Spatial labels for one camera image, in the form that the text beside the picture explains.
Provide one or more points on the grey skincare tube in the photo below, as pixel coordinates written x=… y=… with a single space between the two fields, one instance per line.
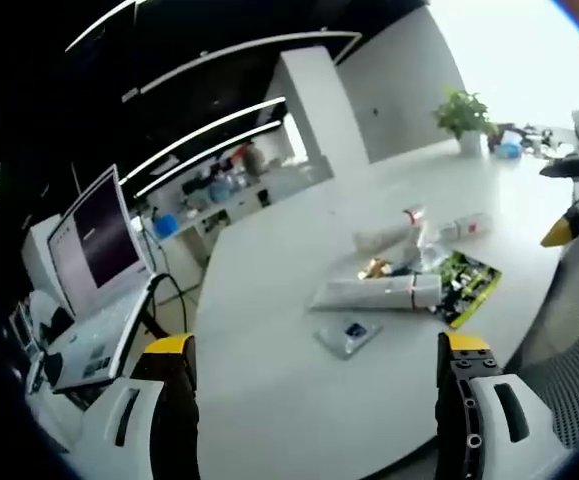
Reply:
x=376 y=295

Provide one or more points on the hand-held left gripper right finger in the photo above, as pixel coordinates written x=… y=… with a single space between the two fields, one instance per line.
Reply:
x=474 y=400

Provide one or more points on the green potted plant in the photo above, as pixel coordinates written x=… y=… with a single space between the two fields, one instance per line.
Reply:
x=466 y=120

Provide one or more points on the green black skincare packet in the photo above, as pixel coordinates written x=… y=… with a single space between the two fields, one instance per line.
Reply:
x=464 y=287

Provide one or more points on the blue bag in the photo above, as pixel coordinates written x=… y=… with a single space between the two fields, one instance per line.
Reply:
x=165 y=225

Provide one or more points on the blue water jug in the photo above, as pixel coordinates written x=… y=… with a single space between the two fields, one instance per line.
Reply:
x=219 y=192

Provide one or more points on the clear plastic skincare bottle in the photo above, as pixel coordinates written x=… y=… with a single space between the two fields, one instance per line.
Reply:
x=431 y=252

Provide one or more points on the grey mesh chair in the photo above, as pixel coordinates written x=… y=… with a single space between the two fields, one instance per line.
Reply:
x=566 y=345

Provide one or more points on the white skincare tube red band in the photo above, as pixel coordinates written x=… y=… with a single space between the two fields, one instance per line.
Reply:
x=401 y=230

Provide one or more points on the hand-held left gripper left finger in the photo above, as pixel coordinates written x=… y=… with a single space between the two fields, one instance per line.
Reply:
x=169 y=395

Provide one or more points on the white pillar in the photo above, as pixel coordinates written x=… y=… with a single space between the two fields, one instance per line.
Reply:
x=304 y=112

